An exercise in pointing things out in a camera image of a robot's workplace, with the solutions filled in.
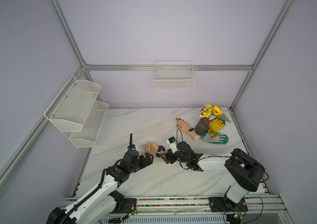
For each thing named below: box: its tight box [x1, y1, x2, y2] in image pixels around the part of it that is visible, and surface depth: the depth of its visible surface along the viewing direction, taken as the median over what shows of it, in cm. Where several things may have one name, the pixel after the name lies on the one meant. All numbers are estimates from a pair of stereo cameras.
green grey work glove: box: [201, 132, 229, 145], surface depth 100 cm
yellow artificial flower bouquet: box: [199, 103, 232, 123], surface depth 87 cm
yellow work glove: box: [207, 117, 226, 137], surface depth 109 cm
